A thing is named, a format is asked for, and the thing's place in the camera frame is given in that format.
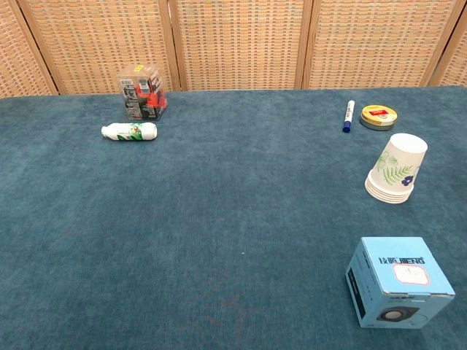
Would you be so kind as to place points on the light blue speaker box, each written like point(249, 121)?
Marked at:
point(397, 266)

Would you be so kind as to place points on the white bottle green print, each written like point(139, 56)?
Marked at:
point(131, 131)

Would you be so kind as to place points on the clear box with red toy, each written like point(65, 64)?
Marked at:
point(144, 93)

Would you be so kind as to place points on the woven wood screen panel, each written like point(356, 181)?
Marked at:
point(18, 65)
point(106, 40)
point(456, 62)
point(379, 43)
point(237, 43)

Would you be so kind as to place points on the blue felt table cloth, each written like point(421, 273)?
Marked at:
point(219, 218)

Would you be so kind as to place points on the white marker blue cap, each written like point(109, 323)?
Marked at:
point(349, 114)

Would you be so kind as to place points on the round yellow tin red label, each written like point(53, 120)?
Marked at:
point(378, 116)

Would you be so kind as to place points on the white floral paper cup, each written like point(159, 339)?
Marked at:
point(401, 156)
point(388, 194)
point(388, 202)
point(388, 197)

